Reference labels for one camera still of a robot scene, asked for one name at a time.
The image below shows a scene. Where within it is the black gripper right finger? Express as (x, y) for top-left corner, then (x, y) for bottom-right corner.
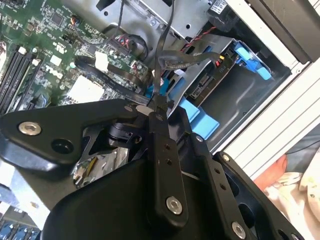
(166, 101), (307, 240)

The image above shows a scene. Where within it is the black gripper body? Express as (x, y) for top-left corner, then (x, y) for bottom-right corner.
(41, 138), (238, 240)

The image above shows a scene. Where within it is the hard disk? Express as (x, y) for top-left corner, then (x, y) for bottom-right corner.
(178, 39), (273, 141)

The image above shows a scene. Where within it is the thin black disk wire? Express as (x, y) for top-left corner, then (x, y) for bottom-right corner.
(149, 0), (176, 111)

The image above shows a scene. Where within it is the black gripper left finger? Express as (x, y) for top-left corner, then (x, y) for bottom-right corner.
(0, 98), (190, 228)

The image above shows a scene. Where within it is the sleeved black power wire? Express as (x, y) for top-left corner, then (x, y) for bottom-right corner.
(157, 49), (242, 76)

